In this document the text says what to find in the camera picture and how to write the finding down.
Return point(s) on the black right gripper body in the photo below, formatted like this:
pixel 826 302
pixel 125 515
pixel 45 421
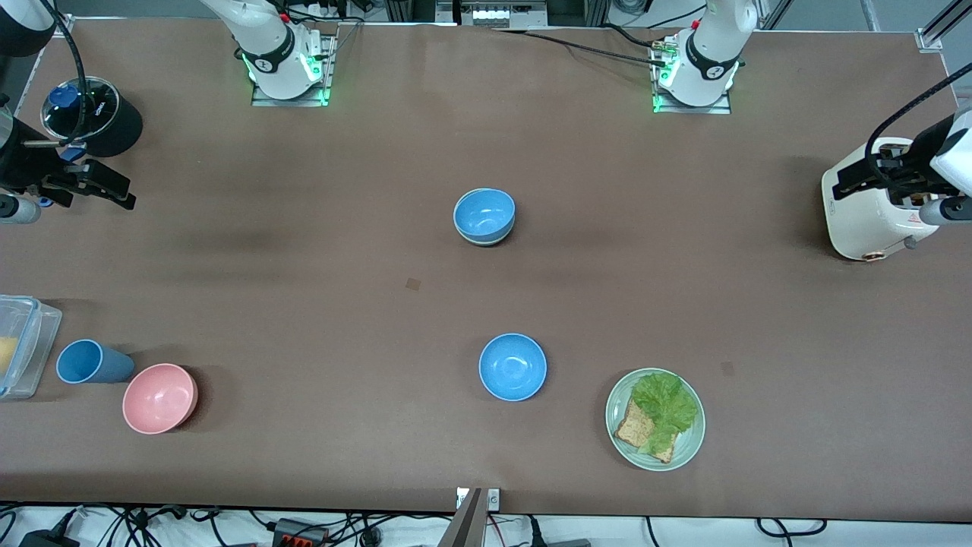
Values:
pixel 24 165

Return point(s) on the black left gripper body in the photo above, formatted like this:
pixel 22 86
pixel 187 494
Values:
pixel 913 162

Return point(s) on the blue plastic bowl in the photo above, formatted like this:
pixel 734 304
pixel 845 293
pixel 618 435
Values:
pixel 512 367
pixel 484 213

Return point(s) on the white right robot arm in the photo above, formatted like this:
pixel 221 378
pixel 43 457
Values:
pixel 273 45

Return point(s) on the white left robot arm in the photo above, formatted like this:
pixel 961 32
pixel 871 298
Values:
pixel 710 53

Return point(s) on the pink plastic bowl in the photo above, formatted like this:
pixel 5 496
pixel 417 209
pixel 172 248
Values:
pixel 159 398

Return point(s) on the white toaster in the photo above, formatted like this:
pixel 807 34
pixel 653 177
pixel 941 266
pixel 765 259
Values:
pixel 858 228

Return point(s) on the black round pot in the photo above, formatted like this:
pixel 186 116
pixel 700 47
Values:
pixel 125 125

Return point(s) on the glass lid blue knob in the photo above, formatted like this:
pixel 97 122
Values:
pixel 102 106

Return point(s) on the clear plastic food container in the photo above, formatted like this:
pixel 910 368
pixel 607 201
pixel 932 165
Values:
pixel 34 342

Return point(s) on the blue plastic cup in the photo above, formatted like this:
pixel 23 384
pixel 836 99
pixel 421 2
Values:
pixel 91 362

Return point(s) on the yellow food piece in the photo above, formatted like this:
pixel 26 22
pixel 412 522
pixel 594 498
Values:
pixel 5 355

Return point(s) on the green lettuce leaf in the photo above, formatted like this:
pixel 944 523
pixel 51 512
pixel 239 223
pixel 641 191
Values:
pixel 667 403

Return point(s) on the pale green plate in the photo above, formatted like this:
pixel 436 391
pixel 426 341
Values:
pixel 689 448

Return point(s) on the brown bread slice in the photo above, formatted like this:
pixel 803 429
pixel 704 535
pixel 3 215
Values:
pixel 632 433

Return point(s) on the black power adapter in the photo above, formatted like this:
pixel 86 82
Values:
pixel 47 540

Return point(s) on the black red power strip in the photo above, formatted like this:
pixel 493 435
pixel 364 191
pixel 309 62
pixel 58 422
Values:
pixel 300 533

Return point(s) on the grey control box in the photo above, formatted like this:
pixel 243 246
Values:
pixel 493 14

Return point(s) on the metal table corner bracket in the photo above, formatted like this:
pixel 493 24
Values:
pixel 929 39

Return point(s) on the aluminium frame profile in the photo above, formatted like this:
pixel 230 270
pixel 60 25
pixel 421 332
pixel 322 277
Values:
pixel 949 15

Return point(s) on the grey camera pole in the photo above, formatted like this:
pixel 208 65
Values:
pixel 463 524

